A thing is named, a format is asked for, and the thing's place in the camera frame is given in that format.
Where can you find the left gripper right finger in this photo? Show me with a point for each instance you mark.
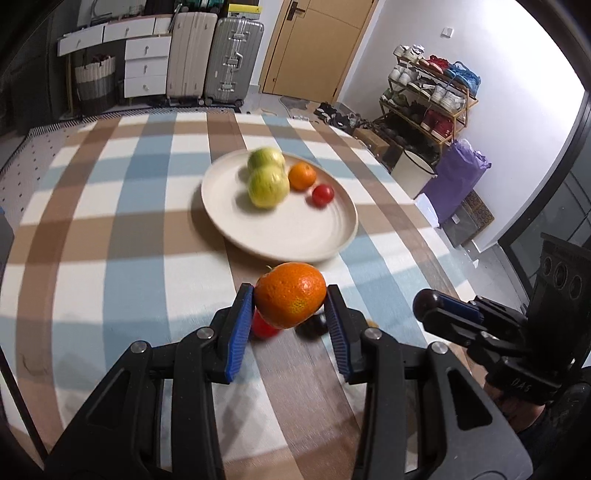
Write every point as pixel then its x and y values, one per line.
pixel 425 416

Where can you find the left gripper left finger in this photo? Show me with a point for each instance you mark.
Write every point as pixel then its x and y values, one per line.
pixel 152 414

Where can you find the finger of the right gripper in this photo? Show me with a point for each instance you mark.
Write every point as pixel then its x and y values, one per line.
pixel 453 313

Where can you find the dark plum back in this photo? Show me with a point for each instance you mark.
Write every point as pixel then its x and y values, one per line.
pixel 314 328

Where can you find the dark plum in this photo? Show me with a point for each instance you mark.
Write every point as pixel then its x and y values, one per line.
pixel 424 302
pixel 314 328

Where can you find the red tomato back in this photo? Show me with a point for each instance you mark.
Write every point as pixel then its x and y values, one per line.
pixel 261 329

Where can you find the red tomato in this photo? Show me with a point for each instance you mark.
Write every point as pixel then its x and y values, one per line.
pixel 261 329
pixel 322 195

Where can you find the orange tangerine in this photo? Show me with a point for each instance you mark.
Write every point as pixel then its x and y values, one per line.
pixel 289 294

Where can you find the red tomato front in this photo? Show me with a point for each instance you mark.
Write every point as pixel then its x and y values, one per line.
pixel 322 195

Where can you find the orange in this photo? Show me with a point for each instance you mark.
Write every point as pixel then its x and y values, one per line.
pixel 302 176

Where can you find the green guava fruit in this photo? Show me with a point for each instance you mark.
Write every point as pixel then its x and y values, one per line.
pixel 268 186

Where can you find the yellow guava fruit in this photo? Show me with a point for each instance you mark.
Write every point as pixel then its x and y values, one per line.
pixel 265 157

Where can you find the person's right hand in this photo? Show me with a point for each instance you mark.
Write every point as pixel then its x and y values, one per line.
pixel 519 414

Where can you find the white bucket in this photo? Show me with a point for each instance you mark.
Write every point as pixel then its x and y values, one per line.
pixel 412 173

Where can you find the purple bag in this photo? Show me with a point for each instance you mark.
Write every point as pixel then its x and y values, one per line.
pixel 459 170

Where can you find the cream round plate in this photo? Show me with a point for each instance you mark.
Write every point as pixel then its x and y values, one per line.
pixel 296 230

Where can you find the checkered tablecloth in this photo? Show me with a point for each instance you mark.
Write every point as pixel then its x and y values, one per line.
pixel 114 246

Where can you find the wooden shoe rack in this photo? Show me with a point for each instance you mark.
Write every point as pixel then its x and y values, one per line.
pixel 427 103

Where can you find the dotted floor rug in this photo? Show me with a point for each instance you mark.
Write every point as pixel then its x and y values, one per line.
pixel 28 158

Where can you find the wooden door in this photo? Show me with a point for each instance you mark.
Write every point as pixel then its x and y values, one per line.
pixel 312 48

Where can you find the silver suitcase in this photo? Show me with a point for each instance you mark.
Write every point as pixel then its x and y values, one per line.
pixel 234 49

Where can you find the beige suitcase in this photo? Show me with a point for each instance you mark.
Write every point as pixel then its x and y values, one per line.
pixel 191 40

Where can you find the woven laundry basket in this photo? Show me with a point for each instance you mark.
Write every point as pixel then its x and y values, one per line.
pixel 96 85

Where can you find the stack of shoe boxes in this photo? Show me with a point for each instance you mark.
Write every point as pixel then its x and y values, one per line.
pixel 244 11

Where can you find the white drawer desk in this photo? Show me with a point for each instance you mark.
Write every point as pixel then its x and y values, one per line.
pixel 146 44

